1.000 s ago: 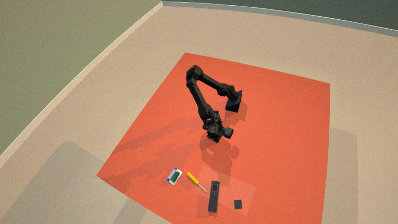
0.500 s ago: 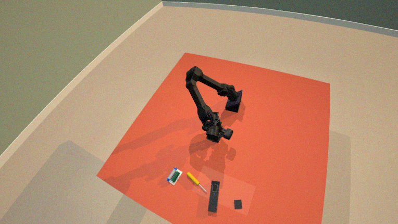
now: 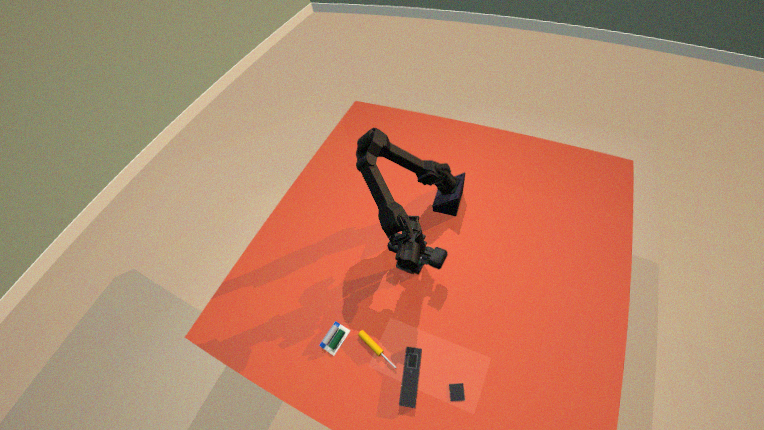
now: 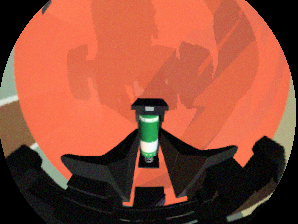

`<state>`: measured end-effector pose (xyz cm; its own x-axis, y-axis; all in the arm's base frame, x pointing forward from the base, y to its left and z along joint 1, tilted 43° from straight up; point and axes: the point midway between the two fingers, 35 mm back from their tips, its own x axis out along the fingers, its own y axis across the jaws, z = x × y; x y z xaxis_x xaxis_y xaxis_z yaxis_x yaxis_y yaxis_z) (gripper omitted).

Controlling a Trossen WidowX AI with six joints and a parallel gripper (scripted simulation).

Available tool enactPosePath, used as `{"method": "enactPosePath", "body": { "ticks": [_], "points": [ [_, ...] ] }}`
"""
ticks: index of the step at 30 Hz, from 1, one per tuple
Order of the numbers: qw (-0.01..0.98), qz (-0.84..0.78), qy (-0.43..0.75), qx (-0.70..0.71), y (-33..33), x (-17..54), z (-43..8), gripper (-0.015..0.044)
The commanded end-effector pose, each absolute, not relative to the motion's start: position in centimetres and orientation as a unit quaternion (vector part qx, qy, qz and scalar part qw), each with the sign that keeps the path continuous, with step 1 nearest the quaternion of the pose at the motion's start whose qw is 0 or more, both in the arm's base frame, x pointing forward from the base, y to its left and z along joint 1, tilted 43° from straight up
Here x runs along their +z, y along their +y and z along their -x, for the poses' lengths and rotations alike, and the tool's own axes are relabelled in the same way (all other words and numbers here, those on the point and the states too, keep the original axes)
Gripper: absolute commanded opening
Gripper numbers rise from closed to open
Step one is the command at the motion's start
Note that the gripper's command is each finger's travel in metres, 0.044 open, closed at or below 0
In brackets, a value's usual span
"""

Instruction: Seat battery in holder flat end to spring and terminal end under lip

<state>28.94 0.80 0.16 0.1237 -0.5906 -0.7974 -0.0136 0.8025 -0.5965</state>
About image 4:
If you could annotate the green and white battery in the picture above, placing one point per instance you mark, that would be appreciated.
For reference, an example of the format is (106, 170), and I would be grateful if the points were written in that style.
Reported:
(148, 135)

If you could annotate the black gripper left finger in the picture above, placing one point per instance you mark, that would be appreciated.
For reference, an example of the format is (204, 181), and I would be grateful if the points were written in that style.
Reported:
(116, 166)

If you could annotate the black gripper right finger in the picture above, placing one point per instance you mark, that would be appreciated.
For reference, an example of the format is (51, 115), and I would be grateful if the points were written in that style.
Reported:
(185, 163)

